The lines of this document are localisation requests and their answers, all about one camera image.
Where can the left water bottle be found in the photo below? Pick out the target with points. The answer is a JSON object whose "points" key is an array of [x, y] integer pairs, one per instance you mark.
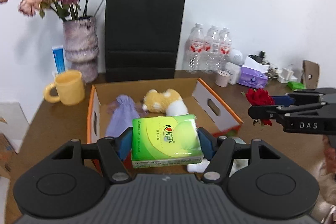
{"points": [[195, 44]]}

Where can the purple mottled ceramic vase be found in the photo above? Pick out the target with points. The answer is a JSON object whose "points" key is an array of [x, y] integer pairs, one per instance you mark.
{"points": [[81, 46]]}

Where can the white box on floor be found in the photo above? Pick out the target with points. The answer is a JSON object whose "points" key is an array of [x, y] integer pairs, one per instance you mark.
{"points": [[14, 124]]}

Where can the red cardboard tray box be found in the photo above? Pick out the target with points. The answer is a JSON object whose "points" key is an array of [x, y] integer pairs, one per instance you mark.
{"points": [[210, 110]]}

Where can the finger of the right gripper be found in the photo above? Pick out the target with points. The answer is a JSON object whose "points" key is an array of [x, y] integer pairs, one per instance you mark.
{"points": [[306, 98], [316, 112]]}

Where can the pink round container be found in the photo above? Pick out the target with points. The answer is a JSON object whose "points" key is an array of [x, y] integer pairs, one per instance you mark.
{"points": [[222, 78]]}

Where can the right water bottle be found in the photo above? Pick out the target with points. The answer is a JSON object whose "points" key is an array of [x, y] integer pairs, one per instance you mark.
{"points": [[225, 46]]}

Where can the yellow white plush toy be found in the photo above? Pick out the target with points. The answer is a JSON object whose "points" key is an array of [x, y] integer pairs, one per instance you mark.
{"points": [[169, 103]]}

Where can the white charger adapter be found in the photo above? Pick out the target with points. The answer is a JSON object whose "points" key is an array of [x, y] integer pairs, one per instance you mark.
{"points": [[286, 75]]}

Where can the middle water bottle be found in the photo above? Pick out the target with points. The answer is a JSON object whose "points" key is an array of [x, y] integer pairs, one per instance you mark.
{"points": [[210, 49]]}

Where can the open brown cardboard box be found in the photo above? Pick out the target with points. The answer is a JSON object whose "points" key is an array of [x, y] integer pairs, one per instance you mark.
{"points": [[7, 154]]}

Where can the purple tissue pack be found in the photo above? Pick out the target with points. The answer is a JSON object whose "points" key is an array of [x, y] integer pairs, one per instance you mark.
{"points": [[252, 78]]}

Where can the water bottle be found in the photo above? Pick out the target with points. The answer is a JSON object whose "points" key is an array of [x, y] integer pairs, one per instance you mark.
{"points": [[210, 49], [225, 46], [195, 44]]}

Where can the brown cardboard stand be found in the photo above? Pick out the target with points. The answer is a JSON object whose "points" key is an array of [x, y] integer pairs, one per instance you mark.
{"points": [[310, 74]]}

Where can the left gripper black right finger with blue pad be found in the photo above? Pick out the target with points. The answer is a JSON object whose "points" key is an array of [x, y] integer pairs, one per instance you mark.
{"points": [[219, 152]]}

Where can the white round speaker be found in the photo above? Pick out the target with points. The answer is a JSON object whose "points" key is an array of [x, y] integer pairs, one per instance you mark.
{"points": [[235, 56]]}

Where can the red artificial rose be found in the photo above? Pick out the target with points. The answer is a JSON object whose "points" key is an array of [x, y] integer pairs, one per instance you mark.
{"points": [[258, 97]]}

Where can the purple woven drawstring pouch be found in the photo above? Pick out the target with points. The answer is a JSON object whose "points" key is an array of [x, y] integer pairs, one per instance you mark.
{"points": [[123, 110]]}

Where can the yellow ceramic mug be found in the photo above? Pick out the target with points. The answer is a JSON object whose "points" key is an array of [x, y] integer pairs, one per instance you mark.
{"points": [[67, 88]]}

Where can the small glass jar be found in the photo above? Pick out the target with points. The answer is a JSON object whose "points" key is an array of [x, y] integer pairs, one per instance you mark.
{"points": [[272, 72]]}

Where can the black paper shopping bag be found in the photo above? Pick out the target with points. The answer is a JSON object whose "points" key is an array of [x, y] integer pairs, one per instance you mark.
{"points": [[142, 39]]}

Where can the green tissue packet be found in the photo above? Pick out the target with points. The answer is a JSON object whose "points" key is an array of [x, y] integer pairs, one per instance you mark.
{"points": [[165, 141]]}

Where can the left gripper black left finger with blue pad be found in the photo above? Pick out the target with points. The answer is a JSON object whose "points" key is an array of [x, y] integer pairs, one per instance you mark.
{"points": [[113, 151]]}

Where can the white jar with lid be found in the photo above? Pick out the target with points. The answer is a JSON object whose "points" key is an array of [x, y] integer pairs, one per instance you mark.
{"points": [[234, 71]]}

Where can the white spray bottle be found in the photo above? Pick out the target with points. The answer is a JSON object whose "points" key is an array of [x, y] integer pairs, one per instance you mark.
{"points": [[199, 167]]}

